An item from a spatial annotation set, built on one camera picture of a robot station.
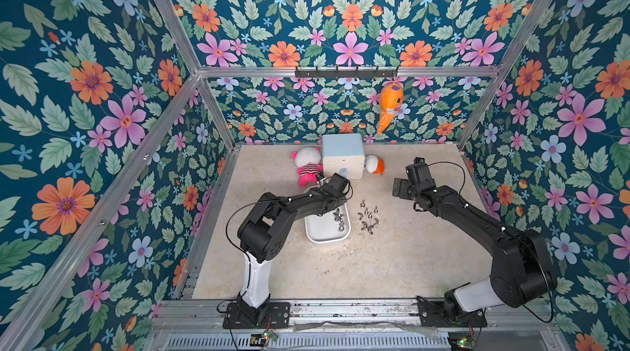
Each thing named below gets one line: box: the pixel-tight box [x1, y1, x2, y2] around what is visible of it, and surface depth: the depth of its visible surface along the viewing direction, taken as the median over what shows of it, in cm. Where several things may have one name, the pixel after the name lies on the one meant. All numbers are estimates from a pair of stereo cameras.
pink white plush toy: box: [291, 146, 324, 188], surface depth 107 cm
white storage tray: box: [304, 202, 352, 244], surface depth 93 cm
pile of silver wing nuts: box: [333, 208, 345, 233], surface depth 95 cm
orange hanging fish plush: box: [377, 77, 408, 137], surface depth 95 cm
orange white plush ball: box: [364, 154, 385, 176], surface depth 107 cm
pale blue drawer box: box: [321, 133, 366, 182], surface depth 100 cm
